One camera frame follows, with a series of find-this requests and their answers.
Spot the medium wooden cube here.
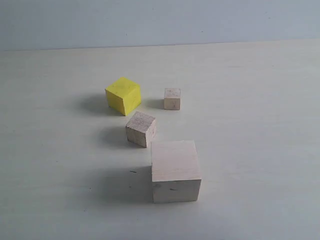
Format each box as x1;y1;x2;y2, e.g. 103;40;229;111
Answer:
125;111;156;148

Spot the yellow cube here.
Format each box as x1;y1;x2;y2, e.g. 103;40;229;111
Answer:
105;77;142;116

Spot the large light wooden cube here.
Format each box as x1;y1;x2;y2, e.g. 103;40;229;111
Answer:
151;140;202;204

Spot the small wooden cube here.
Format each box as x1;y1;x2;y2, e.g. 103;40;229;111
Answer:
163;88;181;110

